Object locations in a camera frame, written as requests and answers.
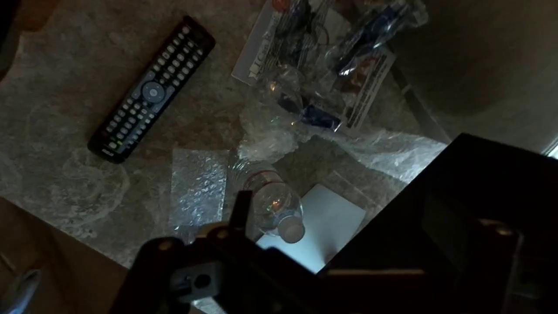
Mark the black flat screen television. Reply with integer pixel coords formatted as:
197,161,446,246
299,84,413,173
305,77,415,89
320,131,558,314

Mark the black remote control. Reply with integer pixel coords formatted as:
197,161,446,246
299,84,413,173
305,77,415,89
85,14,218,166

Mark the clear plastic water bottle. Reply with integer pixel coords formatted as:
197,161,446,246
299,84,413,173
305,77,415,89
242,168,308,246

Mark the clear plastic film sheet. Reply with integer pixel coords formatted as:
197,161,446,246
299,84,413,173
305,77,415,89
341,127,449,188

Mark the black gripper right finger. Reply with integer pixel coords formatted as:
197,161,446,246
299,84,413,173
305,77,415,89
432,194,483,246

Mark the clear bag of packaged items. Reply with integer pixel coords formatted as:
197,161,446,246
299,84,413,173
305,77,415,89
230,0,432,138

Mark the white paper sheet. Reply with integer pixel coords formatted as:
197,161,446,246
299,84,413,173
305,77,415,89
254,182,369,276

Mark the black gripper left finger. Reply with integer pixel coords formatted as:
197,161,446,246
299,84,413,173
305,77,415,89
226,188,254,241

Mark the crumpled clear plastic wrap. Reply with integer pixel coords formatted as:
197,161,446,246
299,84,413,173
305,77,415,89
235,98,303,164

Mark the bubble wrap sheet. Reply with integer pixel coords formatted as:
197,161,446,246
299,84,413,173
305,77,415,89
169,145,231,243

